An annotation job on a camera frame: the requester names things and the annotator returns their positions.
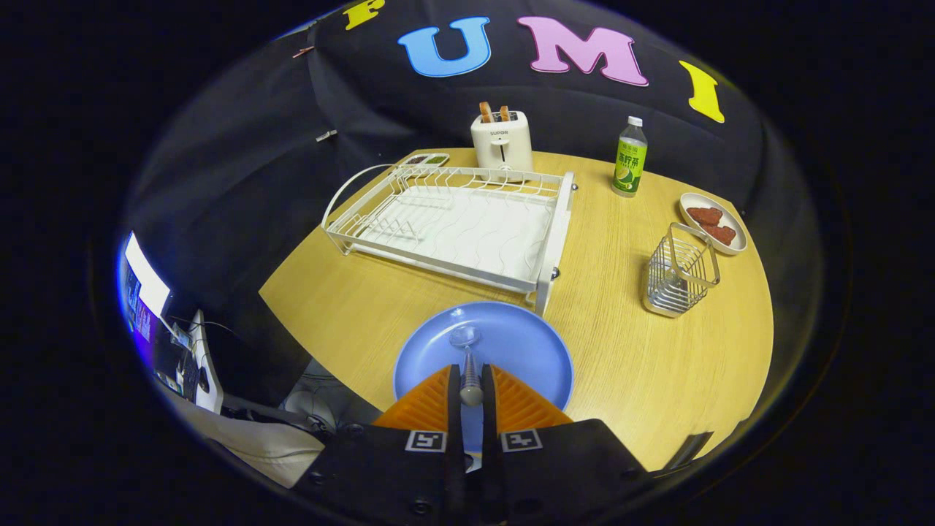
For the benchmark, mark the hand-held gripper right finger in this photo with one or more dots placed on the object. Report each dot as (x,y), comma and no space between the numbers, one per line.
(488,438)

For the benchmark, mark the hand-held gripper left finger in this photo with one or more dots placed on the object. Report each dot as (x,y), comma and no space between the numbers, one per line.
(380,467)

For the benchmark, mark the blue plate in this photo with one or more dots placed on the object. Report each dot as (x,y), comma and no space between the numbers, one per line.
(518,343)

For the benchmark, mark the white oval dish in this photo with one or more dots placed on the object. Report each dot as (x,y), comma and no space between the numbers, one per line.
(691,204)

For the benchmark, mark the white cloth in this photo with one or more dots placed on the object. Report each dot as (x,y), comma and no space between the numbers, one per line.
(263,449)

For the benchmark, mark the black rectangular object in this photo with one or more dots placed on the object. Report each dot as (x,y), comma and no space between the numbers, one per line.
(690,450)

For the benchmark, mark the white divided condiment tray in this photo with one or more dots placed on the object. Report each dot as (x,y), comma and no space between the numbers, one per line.
(436,158)

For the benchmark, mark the white toaster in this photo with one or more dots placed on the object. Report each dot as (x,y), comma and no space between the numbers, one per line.
(518,151)

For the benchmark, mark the computer monitor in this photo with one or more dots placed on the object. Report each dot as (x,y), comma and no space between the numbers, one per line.
(146,281)

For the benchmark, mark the green label drink bottle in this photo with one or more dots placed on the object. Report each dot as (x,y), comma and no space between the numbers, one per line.
(630,168)

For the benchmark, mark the red meat piece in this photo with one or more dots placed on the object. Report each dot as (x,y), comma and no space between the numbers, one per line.
(705,215)
(721,234)

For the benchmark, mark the silver clip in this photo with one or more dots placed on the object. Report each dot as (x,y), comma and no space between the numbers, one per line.
(326,135)

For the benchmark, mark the pink clip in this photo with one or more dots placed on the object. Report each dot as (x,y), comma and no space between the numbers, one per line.
(303,52)

